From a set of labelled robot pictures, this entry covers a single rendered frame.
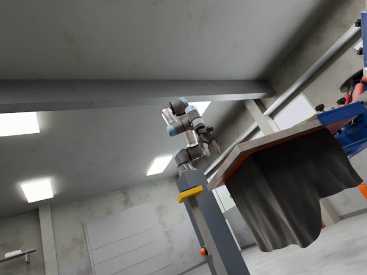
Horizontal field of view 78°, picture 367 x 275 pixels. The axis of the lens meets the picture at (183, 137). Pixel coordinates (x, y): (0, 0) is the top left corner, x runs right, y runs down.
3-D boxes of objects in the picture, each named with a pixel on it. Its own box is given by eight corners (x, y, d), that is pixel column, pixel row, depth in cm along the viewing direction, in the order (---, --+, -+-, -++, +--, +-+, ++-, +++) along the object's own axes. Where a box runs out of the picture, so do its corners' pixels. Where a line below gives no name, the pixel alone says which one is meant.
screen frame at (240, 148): (241, 151, 96) (236, 144, 98) (208, 191, 146) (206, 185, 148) (365, 110, 120) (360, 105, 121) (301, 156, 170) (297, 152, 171)
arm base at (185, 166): (177, 180, 189) (173, 169, 193) (192, 176, 196) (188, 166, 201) (183, 172, 177) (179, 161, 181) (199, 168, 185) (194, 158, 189)
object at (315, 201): (310, 245, 88) (255, 151, 105) (304, 246, 91) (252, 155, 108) (386, 203, 101) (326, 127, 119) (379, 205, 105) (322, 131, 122)
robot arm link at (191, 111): (195, 109, 149) (195, 102, 141) (202, 123, 144) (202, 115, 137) (184, 113, 148) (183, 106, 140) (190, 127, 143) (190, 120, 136)
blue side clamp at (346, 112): (326, 125, 109) (317, 113, 112) (319, 130, 114) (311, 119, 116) (368, 111, 118) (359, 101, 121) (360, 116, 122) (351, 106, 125)
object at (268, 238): (307, 249, 87) (251, 153, 105) (258, 254, 125) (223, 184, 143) (313, 246, 88) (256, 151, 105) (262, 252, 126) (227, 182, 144)
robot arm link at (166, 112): (154, 105, 185) (166, 126, 143) (167, 100, 187) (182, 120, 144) (159, 117, 191) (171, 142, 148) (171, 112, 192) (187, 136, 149)
